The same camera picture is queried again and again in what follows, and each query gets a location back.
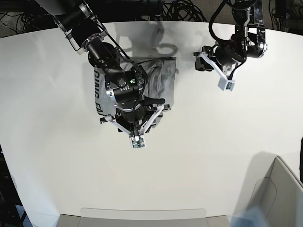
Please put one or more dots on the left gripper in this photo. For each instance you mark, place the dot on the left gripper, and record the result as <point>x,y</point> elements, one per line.
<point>226,55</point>

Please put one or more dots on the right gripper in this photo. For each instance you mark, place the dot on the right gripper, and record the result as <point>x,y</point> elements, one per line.
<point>128,119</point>

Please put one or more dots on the grey T-shirt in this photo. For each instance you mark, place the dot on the grey T-shirt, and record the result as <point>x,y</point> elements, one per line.
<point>156,82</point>

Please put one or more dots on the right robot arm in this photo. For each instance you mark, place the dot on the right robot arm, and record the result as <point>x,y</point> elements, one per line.
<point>83,30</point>

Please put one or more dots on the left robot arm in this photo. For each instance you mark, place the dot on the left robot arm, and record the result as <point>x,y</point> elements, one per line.
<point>248,40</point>

